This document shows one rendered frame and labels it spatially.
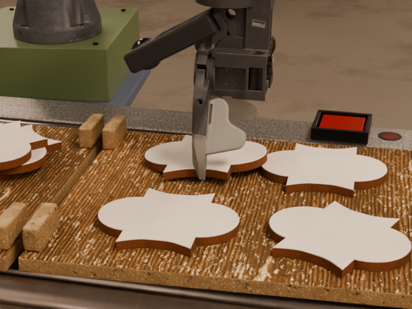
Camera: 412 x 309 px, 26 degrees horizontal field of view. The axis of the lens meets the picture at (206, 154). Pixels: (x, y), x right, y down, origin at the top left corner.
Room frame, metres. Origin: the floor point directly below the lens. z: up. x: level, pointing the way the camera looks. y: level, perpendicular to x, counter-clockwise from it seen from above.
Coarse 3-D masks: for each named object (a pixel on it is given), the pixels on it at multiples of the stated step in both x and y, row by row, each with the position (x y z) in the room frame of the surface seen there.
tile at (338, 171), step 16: (272, 160) 0.97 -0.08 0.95; (288, 160) 0.97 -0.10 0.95; (304, 160) 0.97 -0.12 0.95; (320, 160) 0.97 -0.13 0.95; (336, 160) 0.97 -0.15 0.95; (352, 160) 0.97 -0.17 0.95; (368, 160) 0.97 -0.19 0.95; (272, 176) 0.93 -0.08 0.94; (288, 176) 0.92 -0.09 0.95; (304, 176) 0.92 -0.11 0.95; (320, 176) 0.92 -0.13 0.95; (336, 176) 0.92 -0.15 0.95; (352, 176) 0.92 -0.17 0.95; (368, 176) 0.92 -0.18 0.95; (384, 176) 0.93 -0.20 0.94; (288, 192) 0.90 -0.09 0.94; (336, 192) 0.90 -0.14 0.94; (352, 192) 0.89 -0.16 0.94
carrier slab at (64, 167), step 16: (32, 128) 1.10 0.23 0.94; (48, 128) 1.10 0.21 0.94; (64, 128) 1.10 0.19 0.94; (64, 144) 1.05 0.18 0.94; (96, 144) 1.05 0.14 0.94; (48, 160) 0.99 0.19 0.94; (64, 160) 0.99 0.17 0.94; (80, 160) 0.99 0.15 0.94; (16, 176) 0.95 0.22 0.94; (32, 176) 0.95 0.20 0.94; (48, 176) 0.95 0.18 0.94; (64, 176) 0.95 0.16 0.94; (80, 176) 0.98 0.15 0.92; (0, 192) 0.90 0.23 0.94; (16, 192) 0.90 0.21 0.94; (32, 192) 0.90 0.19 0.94; (48, 192) 0.90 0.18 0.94; (64, 192) 0.92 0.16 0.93; (0, 208) 0.86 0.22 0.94; (32, 208) 0.86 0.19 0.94; (16, 240) 0.79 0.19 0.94; (0, 256) 0.76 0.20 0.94; (16, 256) 0.78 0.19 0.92
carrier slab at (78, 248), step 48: (144, 144) 1.05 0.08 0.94; (288, 144) 1.05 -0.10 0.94; (96, 192) 0.90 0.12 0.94; (144, 192) 0.90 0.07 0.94; (192, 192) 0.90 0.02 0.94; (240, 192) 0.90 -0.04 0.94; (384, 192) 0.90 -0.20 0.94; (48, 240) 0.79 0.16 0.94; (96, 240) 0.79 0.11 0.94; (240, 240) 0.79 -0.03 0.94; (240, 288) 0.71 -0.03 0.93; (288, 288) 0.71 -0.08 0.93; (336, 288) 0.70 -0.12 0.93; (384, 288) 0.70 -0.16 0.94
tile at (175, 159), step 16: (160, 144) 1.02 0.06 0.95; (176, 144) 1.02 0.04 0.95; (256, 144) 1.00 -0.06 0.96; (160, 160) 0.96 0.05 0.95; (176, 160) 0.96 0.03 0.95; (192, 160) 0.96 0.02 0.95; (208, 160) 0.95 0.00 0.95; (224, 160) 0.95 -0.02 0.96; (240, 160) 0.95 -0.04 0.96; (256, 160) 0.95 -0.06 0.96; (176, 176) 0.93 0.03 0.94; (192, 176) 0.93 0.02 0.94; (208, 176) 0.93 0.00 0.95; (224, 176) 0.92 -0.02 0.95
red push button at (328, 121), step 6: (324, 114) 1.18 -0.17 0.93; (324, 120) 1.15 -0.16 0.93; (330, 120) 1.15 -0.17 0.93; (336, 120) 1.15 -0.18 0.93; (342, 120) 1.15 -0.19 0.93; (348, 120) 1.15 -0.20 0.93; (354, 120) 1.15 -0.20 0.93; (360, 120) 1.15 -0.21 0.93; (324, 126) 1.13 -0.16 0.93; (330, 126) 1.13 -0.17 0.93; (336, 126) 1.13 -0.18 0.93; (342, 126) 1.13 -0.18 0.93; (348, 126) 1.13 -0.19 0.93; (354, 126) 1.13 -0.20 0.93; (360, 126) 1.13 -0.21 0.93
